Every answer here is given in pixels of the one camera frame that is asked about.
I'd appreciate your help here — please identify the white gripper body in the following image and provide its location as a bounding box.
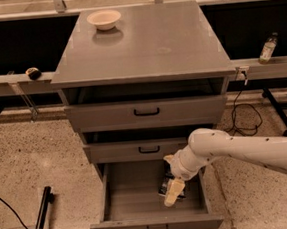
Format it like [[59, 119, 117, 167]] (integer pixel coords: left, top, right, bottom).
[[170, 146, 210, 181]]

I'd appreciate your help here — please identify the blue chip bag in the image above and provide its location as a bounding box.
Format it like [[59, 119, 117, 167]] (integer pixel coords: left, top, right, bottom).
[[158, 165, 186, 200]]

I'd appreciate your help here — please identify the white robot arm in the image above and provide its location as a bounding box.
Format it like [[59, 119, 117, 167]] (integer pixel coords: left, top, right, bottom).
[[163, 128, 287, 207]]

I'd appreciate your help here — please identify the grey open bottom drawer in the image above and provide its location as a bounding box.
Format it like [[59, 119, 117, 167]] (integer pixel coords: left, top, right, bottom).
[[90, 159, 224, 229]]

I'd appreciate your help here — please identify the grey middle drawer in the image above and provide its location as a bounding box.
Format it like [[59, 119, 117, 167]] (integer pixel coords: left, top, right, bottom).
[[83, 137, 188, 164]]

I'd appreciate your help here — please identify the grey drawer cabinet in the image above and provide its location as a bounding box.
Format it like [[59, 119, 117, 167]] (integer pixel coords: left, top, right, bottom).
[[44, 0, 245, 182]]

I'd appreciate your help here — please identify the grey top drawer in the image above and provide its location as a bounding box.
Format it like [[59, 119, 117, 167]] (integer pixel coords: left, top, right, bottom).
[[65, 95, 227, 133]]

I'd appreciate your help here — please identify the black caster table leg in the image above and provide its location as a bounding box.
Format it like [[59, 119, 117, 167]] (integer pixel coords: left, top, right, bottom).
[[262, 88, 287, 137]]

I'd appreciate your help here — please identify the black metal stand leg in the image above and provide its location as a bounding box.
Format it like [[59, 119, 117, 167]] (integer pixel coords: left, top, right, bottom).
[[35, 186, 53, 229]]

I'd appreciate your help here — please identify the green drink bottle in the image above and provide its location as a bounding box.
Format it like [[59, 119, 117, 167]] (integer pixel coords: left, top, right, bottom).
[[258, 33, 278, 64]]

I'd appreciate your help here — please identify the white paper bowl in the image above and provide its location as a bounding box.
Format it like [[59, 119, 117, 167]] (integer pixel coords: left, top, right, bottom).
[[87, 9, 121, 31]]

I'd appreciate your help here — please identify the small black round object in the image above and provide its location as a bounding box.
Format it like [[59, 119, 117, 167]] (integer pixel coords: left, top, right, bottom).
[[25, 67, 42, 80]]

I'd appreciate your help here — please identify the black power cable with adapter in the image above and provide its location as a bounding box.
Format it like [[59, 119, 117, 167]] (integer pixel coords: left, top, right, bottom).
[[219, 75, 265, 140]]

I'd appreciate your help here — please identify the white wall outlet plug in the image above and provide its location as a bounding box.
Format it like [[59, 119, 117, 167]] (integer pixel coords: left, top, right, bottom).
[[236, 66, 249, 81]]

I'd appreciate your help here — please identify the grey metal rail shelf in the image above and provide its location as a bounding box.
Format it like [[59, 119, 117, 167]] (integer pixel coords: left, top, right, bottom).
[[0, 72, 55, 97]]

